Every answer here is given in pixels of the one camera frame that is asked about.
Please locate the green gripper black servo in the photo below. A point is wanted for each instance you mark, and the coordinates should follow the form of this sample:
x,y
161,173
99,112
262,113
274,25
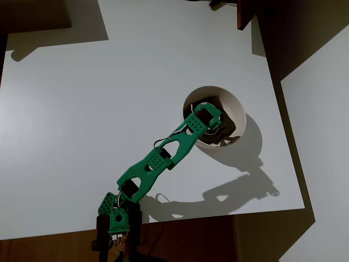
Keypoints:
x,y
223,130

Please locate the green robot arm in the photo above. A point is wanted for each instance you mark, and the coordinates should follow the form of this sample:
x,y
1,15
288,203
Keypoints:
x,y
155,161

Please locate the dark crumpled cloth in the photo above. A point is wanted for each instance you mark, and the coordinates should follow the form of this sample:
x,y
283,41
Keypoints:
x,y
229,127

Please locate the beige round bowl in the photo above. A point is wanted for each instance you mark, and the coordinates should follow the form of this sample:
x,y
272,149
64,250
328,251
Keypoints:
x,y
234,103

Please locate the reddish brown wooden furniture panel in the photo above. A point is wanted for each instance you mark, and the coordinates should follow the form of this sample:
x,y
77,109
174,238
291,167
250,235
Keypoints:
x,y
242,13

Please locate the dark furniture block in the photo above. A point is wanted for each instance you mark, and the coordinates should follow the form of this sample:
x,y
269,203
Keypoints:
x,y
32,13

